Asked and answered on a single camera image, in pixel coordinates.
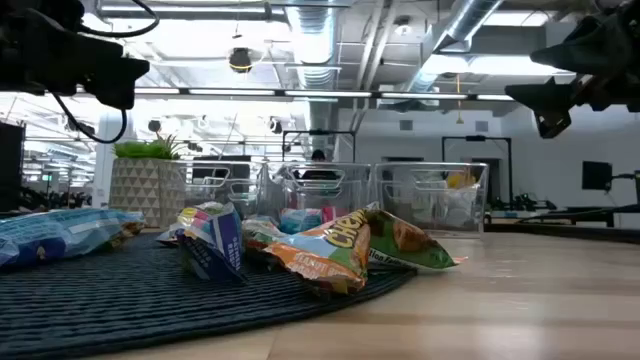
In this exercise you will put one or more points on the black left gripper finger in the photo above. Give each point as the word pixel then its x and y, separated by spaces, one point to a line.
pixel 50 65
pixel 117 80

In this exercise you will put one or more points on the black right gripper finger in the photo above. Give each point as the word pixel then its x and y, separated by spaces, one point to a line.
pixel 550 100
pixel 585 50

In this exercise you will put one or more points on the white blue snack bag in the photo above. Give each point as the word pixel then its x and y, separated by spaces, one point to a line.
pixel 220 240

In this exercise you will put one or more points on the green granola bar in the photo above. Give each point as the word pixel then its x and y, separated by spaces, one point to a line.
pixel 410 240

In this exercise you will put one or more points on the red Chewy granola bar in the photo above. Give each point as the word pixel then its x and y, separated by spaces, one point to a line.
pixel 257 232

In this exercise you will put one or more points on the blue and red granola bar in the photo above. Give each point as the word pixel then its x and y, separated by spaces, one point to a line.
pixel 300 220

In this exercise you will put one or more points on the orange peanut butter granola bar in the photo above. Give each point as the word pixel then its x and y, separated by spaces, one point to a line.
pixel 325 250

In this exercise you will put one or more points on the black monitor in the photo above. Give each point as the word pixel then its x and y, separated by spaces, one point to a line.
pixel 596 175

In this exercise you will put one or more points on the black panel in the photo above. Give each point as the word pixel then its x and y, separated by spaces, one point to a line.
pixel 11 165

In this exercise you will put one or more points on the potted plant triangle-pattern pot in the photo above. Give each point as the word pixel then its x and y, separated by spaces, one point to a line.
pixel 135 190

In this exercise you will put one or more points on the yellow object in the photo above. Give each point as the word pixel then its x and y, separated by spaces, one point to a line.
pixel 460 180

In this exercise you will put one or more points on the black workbench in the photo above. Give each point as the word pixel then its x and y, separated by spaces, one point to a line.
pixel 590 214

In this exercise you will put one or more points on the clear plastic bin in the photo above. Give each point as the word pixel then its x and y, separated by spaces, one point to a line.
pixel 430 210
pixel 350 195
pixel 200 197

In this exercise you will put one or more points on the person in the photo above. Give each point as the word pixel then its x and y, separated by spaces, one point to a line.
pixel 318 155

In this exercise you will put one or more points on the round dark woven placemat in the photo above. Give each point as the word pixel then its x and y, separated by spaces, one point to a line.
pixel 125 300

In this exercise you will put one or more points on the black frame stand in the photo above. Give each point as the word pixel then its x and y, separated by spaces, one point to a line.
pixel 320 132
pixel 475 138

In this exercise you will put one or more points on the silver slanted ventilation duct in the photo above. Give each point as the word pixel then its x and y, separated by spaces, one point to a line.
pixel 470 17

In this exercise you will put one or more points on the ceiling light rail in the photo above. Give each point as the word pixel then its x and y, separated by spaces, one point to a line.
pixel 325 93

